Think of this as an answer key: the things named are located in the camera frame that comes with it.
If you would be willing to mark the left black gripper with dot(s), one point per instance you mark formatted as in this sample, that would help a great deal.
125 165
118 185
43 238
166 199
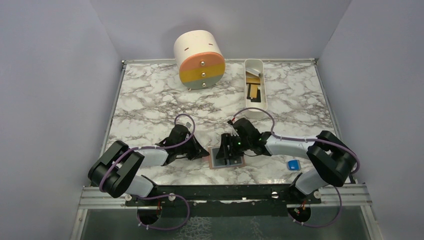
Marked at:
198 151

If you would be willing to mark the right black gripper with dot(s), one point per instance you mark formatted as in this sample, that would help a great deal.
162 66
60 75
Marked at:
226 139

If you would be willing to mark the dark credit card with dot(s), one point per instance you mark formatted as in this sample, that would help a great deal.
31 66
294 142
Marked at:
216 163

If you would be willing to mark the brown leather card holder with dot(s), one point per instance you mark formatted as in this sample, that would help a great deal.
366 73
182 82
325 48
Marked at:
226 161

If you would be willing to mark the gold black striped card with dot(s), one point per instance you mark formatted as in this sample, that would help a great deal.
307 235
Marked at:
253 93

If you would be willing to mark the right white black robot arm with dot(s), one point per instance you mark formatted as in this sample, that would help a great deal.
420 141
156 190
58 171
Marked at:
332 160

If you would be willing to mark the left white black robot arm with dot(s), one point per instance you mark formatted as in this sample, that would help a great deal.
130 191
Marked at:
115 172

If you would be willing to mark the cards stack in tray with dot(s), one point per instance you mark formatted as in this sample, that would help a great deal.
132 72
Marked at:
252 76

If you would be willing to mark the small blue object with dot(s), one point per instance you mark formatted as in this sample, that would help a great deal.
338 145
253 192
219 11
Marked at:
294 165

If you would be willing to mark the long white oval tray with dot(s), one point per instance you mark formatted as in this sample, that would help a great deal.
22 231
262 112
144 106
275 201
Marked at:
258 65

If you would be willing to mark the round drawer cabinet orange yellow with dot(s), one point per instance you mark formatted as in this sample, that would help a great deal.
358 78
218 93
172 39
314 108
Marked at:
199 60

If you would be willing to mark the aluminium table frame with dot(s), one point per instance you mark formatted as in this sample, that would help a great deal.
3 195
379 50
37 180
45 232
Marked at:
150 95

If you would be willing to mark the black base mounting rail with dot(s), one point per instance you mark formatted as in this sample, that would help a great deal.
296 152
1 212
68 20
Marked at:
178 201

